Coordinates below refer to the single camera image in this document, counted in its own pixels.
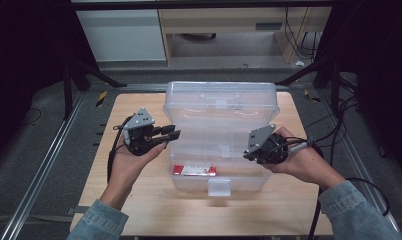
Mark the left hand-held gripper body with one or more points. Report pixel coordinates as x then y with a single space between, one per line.
139 133

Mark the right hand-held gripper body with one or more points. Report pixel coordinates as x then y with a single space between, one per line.
265 148

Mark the red and white packet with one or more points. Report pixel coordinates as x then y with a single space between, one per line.
194 170

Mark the clear plastic storage box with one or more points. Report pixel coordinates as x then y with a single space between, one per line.
222 110

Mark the person's left hand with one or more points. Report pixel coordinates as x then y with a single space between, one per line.
129 170

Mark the person's right hand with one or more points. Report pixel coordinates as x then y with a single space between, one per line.
305 166

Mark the yellow and black tape strip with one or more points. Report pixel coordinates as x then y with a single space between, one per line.
101 98
311 96

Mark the black metal stand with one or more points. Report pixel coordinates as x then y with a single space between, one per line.
335 83
68 90

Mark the white cabinet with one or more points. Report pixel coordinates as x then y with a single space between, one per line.
122 36

